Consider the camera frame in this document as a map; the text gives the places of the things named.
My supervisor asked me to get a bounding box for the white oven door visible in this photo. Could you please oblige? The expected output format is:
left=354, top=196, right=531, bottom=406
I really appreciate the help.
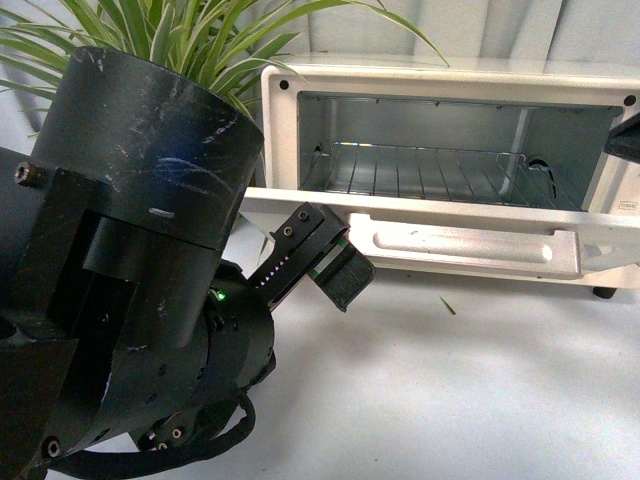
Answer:
left=240, top=188, right=639, bottom=289

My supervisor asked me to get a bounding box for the black sleeved cable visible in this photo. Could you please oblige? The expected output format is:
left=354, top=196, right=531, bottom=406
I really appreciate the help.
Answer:
left=49, top=394, right=257, bottom=469

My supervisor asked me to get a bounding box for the metal oven rack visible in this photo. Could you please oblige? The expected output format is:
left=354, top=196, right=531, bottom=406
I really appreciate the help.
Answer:
left=299, top=142, right=581, bottom=211

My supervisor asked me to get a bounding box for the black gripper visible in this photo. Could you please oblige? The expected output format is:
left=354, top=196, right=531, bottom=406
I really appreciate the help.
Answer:
left=248, top=202, right=375, bottom=312

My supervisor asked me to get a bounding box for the green spider plant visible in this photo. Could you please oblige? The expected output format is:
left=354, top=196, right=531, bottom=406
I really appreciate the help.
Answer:
left=0, top=0, right=449, bottom=139

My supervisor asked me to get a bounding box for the white curtain backdrop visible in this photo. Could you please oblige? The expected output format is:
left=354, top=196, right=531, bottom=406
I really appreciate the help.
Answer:
left=286, top=0, right=639, bottom=66

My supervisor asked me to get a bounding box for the white Toshiba toaster oven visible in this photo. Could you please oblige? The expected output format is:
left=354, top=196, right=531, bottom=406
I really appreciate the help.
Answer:
left=241, top=54, right=639, bottom=296

